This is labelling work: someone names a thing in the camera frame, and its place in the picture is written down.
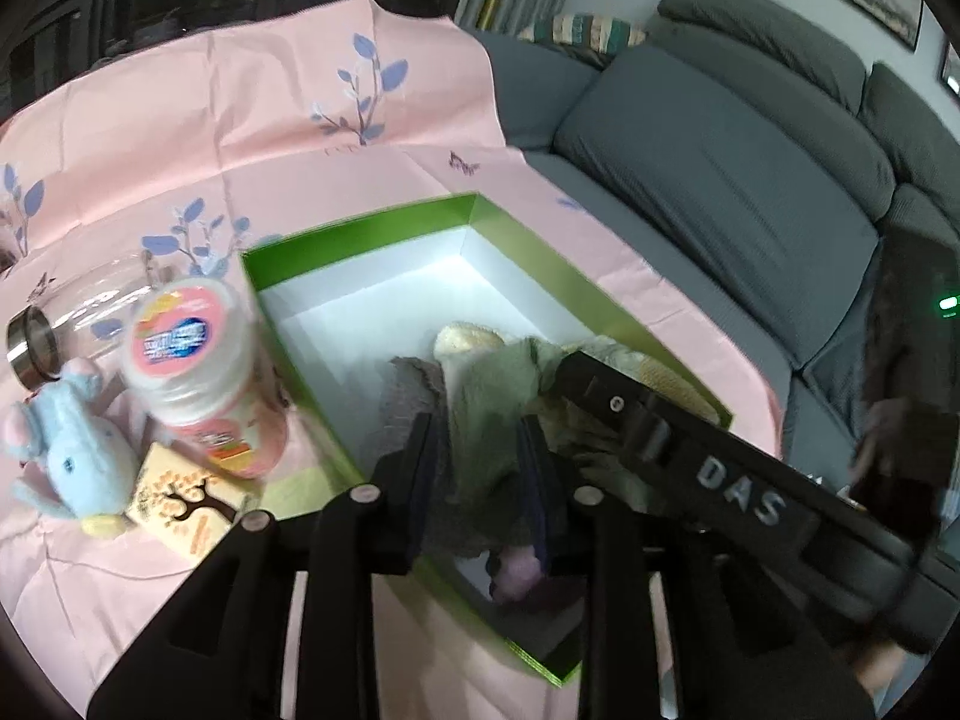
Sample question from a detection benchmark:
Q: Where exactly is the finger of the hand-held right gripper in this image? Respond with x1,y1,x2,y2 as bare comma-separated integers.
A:
553,349,947,655

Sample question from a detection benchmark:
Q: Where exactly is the blue elephant plush toy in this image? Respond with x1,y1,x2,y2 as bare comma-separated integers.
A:
0,357,145,539

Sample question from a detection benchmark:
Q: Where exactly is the purple and grey towel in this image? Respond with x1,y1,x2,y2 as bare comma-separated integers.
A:
384,355,545,605

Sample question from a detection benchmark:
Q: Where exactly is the grey sofa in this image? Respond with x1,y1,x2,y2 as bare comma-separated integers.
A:
469,0,960,601

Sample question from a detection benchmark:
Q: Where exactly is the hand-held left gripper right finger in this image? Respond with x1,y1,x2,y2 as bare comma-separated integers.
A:
520,418,875,720

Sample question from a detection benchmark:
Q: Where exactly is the pink plastic canister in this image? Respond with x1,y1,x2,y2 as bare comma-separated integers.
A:
121,277,290,481

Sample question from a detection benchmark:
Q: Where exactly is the person's right hand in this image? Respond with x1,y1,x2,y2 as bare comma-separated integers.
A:
853,646,920,702

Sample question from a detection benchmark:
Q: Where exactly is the striped pillow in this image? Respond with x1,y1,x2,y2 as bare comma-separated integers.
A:
516,10,647,55

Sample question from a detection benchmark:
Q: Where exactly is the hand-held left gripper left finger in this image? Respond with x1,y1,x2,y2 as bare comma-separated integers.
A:
86,411,442,720

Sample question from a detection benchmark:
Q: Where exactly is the beige drink carton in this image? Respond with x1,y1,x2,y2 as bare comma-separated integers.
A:
125,441,254,560

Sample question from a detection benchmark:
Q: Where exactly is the glass jar with metal lid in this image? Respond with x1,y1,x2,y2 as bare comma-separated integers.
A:
6,255,175,392

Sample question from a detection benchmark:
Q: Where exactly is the pink floral tablecloth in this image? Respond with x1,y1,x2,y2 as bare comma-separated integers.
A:
0,0,787,720

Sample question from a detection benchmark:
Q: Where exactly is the green cardboard box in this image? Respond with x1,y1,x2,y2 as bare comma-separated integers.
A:
240,193,734,686

